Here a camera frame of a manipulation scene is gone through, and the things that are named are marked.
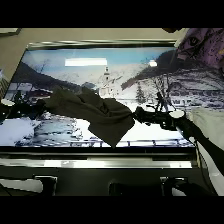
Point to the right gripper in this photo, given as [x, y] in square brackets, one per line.
[146, 116]

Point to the dark grey garment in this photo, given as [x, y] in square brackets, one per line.
[100, 115]

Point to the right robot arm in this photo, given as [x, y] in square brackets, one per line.
[200, 136]

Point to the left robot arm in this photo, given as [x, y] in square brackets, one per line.
[20, 110]

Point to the pale grey garment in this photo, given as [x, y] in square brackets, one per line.
[210, 123]

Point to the purple patterned garment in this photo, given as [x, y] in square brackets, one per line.
[203, 45]

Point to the silver frame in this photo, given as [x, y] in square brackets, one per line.
[100, 163]

